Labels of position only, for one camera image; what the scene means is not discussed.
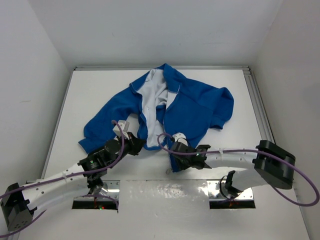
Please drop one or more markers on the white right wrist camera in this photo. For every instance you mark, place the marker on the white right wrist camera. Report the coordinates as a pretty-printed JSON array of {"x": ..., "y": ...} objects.
[{"x": 181, "y": 138}]

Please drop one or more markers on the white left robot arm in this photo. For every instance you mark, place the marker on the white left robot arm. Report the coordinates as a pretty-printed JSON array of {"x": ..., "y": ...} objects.
[{"x": 20, "y": 203}]

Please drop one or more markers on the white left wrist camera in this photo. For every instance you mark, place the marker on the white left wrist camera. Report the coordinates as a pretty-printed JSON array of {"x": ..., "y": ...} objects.
[{"x": 121, "y": 128}]

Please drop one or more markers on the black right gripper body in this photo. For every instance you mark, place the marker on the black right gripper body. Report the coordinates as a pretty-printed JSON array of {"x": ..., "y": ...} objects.
[{"x": 183, "y": 164}]

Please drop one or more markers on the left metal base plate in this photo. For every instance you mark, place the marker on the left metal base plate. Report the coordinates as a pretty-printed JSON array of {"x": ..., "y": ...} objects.
[{"x": 109, "y": 191}]

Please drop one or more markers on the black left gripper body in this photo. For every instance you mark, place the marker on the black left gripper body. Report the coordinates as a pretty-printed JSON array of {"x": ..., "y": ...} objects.
[{"x": 129, "y": 145}]

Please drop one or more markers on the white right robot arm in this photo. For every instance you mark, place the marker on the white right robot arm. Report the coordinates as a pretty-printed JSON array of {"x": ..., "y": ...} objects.
[{"x": 248, "y": 168}]

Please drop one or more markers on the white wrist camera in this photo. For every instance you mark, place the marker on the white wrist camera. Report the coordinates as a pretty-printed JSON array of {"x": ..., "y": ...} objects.
[
  {"x": 121, "y": 128},
  {"x": 181, "y": 138}
]

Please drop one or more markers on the blue fleece zip jacket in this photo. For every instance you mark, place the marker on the blue fleece zip jacket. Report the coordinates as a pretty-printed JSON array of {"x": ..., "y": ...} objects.
[{"x": 165, "y": 101}]

